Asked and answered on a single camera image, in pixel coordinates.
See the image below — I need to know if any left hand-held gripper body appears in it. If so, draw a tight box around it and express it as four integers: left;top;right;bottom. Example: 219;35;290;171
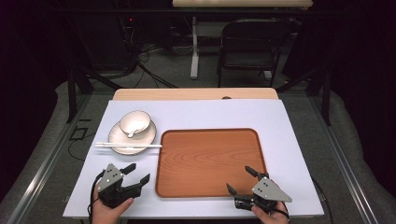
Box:
97;163;143;209

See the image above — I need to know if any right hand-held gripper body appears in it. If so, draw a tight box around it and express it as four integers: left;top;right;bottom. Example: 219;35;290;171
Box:
233;176;293;215

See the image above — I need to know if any white ceramic spoon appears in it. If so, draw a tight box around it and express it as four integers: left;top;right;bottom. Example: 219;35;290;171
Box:
125;122;148;139

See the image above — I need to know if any brown wood-grain tray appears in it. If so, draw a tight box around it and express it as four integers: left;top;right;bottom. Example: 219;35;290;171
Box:
154;128;269;199

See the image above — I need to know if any white dark-rimmed plate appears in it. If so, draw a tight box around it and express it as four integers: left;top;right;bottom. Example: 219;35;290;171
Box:
107;119;158;156

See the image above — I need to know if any white dark-rimmed bowl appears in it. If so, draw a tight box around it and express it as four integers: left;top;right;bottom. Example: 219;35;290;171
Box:
119;110;152;138

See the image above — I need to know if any person's right hand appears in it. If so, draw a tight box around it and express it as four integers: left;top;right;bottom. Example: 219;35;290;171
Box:
251;201;290;224

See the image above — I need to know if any person's left hand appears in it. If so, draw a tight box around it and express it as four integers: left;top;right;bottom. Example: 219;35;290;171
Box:
91;182;134;224

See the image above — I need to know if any black metal stand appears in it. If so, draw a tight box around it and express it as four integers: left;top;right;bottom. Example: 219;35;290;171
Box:
275;65;332;126
65;65;123;124

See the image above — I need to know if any light wooden table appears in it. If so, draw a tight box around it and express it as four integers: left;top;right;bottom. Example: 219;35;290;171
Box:
112;87;279;101

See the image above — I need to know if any black folding chair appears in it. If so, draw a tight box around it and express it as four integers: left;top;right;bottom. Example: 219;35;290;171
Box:
217;18;292;88

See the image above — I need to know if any black cabinet with red light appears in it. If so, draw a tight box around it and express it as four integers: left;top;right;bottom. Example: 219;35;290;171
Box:
116;13;139;68

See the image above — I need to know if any beige desk top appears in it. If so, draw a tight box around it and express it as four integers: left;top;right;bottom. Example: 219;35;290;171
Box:
172;0;314;8

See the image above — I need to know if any left hand-held gripper cable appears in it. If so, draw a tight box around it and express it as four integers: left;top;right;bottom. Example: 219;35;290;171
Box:
88;169;106;218

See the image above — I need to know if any hand-held gripper cable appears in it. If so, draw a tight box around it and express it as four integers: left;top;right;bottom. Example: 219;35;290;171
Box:
269;202;291;222
88;169;106;218

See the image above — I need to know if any right hand-held gripper cable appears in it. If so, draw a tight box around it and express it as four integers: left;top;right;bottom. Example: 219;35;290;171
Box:
269;202;291;222

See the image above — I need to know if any thin black floor cable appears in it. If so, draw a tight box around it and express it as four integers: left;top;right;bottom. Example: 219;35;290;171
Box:
67;132;98;161

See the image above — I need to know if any black hanging cable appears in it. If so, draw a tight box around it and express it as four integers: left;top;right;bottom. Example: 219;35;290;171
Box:
312;178;334;224

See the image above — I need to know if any black floor socket frame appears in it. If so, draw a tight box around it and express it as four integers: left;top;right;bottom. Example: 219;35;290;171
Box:
68;126;89;142

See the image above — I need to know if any bundle of floor cables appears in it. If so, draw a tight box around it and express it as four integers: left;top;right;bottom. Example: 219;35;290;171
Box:
132;42;194;90

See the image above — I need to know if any white desk frame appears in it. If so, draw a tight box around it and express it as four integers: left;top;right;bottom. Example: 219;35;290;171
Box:
189;16;225;80

